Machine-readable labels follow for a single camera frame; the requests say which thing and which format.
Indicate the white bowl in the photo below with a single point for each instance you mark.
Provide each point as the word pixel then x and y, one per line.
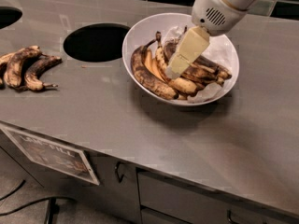
pixel 144 31

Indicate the white paper bowl liner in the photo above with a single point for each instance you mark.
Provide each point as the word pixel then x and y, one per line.
pixel 223 52

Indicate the banana at left edge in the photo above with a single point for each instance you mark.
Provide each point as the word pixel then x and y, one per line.
pixel 4 59

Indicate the black cabinet handle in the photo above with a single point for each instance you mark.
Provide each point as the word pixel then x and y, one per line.
pixel 119 176

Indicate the dark banana on counter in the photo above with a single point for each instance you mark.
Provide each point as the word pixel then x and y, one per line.
pixel 33 73

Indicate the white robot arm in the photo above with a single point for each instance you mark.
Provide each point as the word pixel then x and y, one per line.
pixel 209 18

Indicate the landfill sign label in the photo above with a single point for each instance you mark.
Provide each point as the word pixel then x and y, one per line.
pixel 54 155

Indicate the yellow banana under bunch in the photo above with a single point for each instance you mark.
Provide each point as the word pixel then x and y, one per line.
pixel 151 64

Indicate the grey cabinet drawer front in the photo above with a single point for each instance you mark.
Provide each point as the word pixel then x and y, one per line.
pixel 194 205

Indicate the spotted banana front left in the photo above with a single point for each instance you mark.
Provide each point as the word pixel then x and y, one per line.
pixel 149 81

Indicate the dark banana bowl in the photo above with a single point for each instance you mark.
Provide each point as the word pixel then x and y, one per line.
pixel 190 49
pixel 203 70

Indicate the spotted banana middle bowl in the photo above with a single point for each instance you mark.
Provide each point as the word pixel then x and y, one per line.
pixel 180 84

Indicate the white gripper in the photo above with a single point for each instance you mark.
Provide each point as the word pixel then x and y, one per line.
pixel 214 12

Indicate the black drawer handle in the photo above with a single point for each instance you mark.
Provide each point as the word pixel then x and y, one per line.
pixel 230 218

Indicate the spotted banana on counter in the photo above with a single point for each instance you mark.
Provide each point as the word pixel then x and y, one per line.
pixel 12 76

